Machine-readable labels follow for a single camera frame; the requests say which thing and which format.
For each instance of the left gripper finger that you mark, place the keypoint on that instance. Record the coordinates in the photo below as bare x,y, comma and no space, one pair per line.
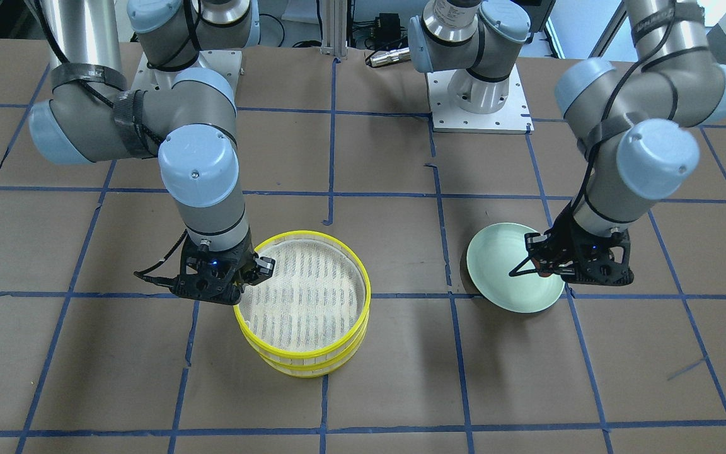
527,266

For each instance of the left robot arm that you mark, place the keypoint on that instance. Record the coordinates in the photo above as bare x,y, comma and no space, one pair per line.
631,128

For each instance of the aluminium frame post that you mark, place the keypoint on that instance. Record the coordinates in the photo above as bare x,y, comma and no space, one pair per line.
334,23

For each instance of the yellow steamer layer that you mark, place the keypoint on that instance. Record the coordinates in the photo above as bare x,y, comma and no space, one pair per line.
318,296
319,365

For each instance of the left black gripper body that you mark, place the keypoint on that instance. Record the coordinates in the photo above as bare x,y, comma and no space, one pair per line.
537,245

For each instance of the light green plate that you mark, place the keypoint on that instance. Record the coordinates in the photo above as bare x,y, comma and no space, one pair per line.
492,253

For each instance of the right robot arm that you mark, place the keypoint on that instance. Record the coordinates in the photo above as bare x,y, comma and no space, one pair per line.
198,164

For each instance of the black power adapter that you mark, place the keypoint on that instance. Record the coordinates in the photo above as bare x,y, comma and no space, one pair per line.
386,31

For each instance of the silver cylindrical connector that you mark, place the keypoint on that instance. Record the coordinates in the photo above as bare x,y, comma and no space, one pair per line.
382,58

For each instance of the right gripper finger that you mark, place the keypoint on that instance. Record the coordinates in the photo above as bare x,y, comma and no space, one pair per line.
258,269

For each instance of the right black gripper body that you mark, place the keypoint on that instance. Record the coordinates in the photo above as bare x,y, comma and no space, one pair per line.
263,267

